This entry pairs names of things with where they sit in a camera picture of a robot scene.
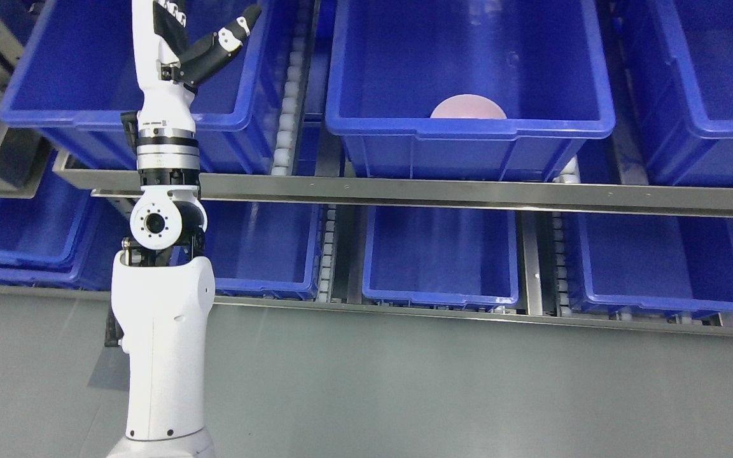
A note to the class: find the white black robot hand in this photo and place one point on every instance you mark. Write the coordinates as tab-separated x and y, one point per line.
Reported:
169	69

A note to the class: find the pink bowl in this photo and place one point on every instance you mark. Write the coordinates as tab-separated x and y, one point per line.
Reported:
468	106

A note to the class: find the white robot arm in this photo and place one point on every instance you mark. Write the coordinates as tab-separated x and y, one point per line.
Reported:
162	292

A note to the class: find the blue bin upper middle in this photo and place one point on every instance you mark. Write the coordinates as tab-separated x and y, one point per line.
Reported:
394	61

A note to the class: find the blue bin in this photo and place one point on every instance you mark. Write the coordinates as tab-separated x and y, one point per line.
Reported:
394	61
463	259
679	55
62	238
649	264
264	249
77	75

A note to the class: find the blue bin lower middle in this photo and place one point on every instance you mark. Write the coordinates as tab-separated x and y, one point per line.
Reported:
463	259

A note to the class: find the blue bin upper left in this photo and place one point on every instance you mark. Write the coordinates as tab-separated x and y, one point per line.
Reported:
77	75

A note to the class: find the blue bin far lower left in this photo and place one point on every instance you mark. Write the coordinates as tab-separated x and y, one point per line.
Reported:
62	238

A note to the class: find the blue bin lower right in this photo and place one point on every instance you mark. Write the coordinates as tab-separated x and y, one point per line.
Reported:
649	264

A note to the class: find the blue bin upper right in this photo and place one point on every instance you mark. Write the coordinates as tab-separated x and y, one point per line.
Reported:
679	55

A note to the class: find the steel shelf rail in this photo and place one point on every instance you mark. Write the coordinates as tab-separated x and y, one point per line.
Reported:
327	187

